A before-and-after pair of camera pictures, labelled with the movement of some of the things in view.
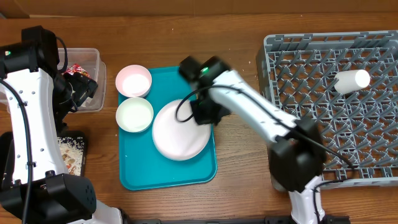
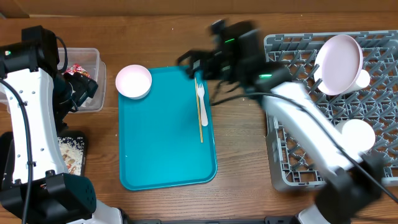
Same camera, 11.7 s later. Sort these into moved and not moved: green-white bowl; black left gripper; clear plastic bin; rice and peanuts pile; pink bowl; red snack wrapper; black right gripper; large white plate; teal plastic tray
Moved: black right gripper; large white plate; green-white bowl
Not moved: teal plastic tray; clear plastic bin; rice and peanuts pile; black left gripper; red snack wrapper; pink bowl
